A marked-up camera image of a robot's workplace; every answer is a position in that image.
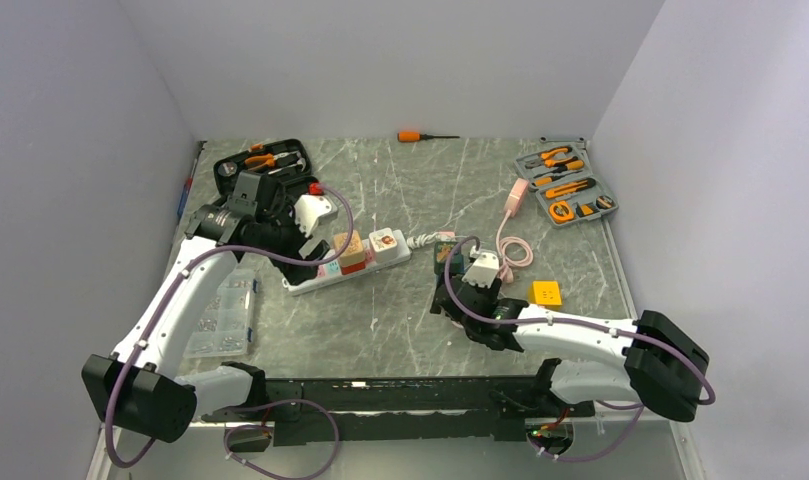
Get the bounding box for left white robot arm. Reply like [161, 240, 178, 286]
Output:
[81, 173, 338, 443]

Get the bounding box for pink plug cable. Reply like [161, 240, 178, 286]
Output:
[495, 210, 534, 285]

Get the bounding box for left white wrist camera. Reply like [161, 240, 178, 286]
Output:
[294, 182, 338, 238]

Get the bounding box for orange black combination pliers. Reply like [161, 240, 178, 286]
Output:
[523, 146, 575, 169]

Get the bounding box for dark green cube adapter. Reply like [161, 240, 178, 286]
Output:
[433, 241, 466, 278]

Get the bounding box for orange tape measure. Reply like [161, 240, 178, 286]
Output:
[548, 201, 575, 225]

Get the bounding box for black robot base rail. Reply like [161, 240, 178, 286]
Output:
[204, 375, 595, 446]

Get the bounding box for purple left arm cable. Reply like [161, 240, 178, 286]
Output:
[103, 184, 356, 480]

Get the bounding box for white lion print adapter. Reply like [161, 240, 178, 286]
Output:
[369, 228, 398, 264]

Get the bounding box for black hex key set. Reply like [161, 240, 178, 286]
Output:
[575, 203, 598, 218]

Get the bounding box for orange black utility knife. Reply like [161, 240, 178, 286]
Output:
[544, 177, 597, 200]

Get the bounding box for clear plastic screw box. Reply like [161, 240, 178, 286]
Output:
[184, 268, 259, 359]

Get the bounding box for beige cube adapter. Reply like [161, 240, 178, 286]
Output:
[333, 230, 366, 269]

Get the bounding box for red cube adapter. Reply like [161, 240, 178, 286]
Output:
[339, 261, 367, 276]

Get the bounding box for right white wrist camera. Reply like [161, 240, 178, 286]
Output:
[462, 246, 501, 288]

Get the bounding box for black plastic tool case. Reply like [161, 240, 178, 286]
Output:
[213, 139, 318, 218]

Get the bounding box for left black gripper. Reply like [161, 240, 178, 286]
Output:
[256, 196, 330, 284]

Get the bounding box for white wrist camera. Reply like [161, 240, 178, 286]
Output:
[294, 182, 338, 238]
[462, 246, 501, 288]

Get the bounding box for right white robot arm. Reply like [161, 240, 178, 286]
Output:
[430, 275, 715, 423]

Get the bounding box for orange handled screwdriver upper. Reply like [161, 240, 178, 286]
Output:
[531, 160, 585, 187]

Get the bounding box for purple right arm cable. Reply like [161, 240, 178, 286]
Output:
[442, 235, 718, 464]

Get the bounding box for grey plastic tool case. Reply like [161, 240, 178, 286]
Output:
[512, 140, 619, 228]

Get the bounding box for white multicolour power strip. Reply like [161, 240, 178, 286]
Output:
[281, 228, 412, 296]

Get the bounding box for loose orange screwdriver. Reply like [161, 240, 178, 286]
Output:
[396, 131, 459, 143]

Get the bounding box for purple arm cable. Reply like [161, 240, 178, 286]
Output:
[103, 184, 356, 480]
[442, 235, 718, 464]

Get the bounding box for yellow cube socket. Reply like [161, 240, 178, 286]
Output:
[527, 280, 563, 310]

